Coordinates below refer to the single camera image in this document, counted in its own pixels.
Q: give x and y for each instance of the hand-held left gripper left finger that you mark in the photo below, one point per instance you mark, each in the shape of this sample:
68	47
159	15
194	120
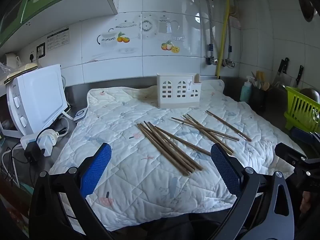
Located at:
96	170

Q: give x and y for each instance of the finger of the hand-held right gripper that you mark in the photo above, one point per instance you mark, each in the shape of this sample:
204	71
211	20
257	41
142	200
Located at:
290	152
302	135

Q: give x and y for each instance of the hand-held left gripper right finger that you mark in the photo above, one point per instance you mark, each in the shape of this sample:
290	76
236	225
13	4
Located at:
225	170

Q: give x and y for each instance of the bunch of wooden chopsticks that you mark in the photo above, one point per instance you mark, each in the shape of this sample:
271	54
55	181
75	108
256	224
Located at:
172	152

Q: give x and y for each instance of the white utensil holder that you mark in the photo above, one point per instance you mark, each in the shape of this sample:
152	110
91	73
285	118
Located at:
175	100

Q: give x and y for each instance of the person's right hand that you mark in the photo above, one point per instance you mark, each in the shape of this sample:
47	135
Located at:
305	202

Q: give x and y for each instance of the green dish rack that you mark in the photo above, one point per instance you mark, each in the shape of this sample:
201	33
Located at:
297	107

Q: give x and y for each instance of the grey bowl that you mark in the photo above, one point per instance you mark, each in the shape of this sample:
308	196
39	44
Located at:
311	93

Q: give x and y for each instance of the white quilted mat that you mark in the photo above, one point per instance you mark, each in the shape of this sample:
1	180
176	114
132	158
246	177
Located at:
140	197

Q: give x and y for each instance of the white plug adapter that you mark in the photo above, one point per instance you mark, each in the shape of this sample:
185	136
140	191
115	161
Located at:
48	140

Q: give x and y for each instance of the black utensil cup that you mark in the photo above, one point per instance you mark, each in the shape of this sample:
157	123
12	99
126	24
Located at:
258	98

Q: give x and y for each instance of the small white round-button device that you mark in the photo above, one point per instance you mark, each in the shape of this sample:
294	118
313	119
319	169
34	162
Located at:
80	115

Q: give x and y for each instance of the wooden spoon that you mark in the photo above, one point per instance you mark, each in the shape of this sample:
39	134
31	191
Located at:
266	85

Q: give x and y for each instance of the black plug adapter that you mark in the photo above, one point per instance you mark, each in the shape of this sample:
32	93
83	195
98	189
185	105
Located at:
33	153

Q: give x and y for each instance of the teal bottle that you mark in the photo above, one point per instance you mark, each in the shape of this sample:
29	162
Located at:
245	92

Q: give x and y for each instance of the yellow brush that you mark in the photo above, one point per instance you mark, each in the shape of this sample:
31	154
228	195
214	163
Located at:
260	76

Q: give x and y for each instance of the white power strip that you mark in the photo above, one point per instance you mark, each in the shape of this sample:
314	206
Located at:
26	140

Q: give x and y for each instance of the white microwave oven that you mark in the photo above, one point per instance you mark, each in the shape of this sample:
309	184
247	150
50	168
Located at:
42	97

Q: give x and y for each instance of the metal water valve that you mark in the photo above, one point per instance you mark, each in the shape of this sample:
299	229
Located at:
228	63
212	60

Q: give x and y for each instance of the black hanging pan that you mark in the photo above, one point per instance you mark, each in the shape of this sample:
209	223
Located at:
307	5

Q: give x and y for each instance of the clear plastic bag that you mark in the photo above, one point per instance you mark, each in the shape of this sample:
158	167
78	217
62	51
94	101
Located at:
5	68

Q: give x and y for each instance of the white jug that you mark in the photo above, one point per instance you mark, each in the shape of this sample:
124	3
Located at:
12	60

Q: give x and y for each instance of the black wall socket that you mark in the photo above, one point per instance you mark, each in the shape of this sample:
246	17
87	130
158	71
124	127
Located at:
41	50

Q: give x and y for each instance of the wall label sticker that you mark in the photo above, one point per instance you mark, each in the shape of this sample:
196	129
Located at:
57	38

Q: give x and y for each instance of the green wall cabinet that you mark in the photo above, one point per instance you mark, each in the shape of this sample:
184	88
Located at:
62	0

